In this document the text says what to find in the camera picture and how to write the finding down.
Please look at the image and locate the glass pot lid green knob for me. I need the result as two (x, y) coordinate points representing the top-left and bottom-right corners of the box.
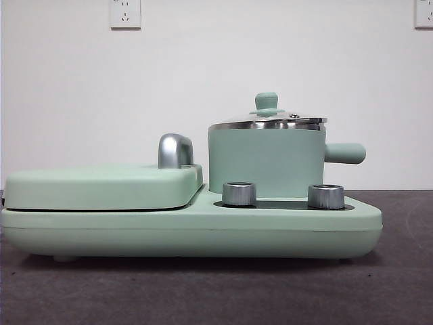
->
(216, 92), (329, 128)

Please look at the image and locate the silver control knob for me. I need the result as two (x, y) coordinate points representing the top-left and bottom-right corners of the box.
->
(221, 181), (257, 207)
(307, 183), (346, 209)

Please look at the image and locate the mint green breakfast machine base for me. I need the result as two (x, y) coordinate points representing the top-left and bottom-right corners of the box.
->
(0, 183), (384, 263)

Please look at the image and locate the silver griddle lid handle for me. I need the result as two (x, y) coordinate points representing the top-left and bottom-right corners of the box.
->
(157, 133), (195, 169)

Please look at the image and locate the mint green pot with handle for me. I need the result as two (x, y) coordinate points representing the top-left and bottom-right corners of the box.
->
(207, 121), (367, 199)

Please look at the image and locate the white wall socket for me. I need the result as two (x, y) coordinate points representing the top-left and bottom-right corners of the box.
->
(109, 0), (142, 31)
(414, 0), (433, 30)

